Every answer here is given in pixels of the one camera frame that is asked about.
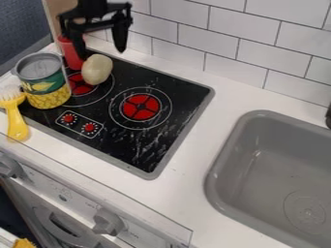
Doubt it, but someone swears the white toy egg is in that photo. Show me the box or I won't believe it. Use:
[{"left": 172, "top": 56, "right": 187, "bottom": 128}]
[{"left": 79, "top": 53, "right": 115, "bottom": 86}]

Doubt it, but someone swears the yellow brush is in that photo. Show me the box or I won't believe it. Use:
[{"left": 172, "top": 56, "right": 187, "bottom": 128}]
[{"left": 0, "top": 84, "right": 32, "bottom": 142}]

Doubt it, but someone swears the red cup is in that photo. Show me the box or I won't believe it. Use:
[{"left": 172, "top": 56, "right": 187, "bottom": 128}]
[{"left": 55, "top": 34, "right": 88, "bottom": 72}]

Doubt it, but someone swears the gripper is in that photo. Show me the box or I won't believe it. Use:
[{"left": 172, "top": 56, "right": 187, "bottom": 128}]
[{"left": 56, "top": 0, "right": 135, "bottom": 61}]

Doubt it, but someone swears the toy sink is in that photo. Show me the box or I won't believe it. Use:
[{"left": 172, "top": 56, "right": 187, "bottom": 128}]
[{"left": 202, "top": 109, "right": 331, "bottom": 248}]

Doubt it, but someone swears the yellow corn can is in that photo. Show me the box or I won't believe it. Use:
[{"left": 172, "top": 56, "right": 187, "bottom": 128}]
[{"left": 12, "top": 52, "right": 73, "bottom": 110}]

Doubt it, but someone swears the toy stove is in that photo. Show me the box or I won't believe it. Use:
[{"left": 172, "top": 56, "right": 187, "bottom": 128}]
[{"left": 15, "top": 47, "right": 217, "bottom": 181}]

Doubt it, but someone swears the cardboard box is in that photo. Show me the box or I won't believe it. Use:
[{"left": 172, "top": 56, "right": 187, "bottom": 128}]
[{"left": 40, "top": 0, "right": 80, "bottom": 49}]

